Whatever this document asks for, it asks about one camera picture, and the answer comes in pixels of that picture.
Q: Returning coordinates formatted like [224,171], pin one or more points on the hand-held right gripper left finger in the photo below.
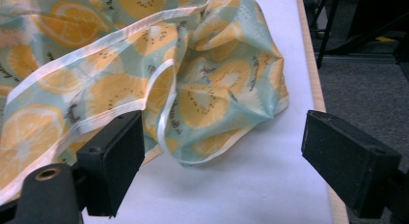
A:
[112,159]

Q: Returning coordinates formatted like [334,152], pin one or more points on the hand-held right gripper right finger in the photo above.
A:
[347,166]

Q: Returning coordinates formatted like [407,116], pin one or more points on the citrus print cloth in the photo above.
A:
[128,63]

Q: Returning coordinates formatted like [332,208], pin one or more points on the black metal stand leg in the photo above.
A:
[328,31]

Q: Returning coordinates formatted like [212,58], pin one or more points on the black stand frame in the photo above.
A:
[369,21]

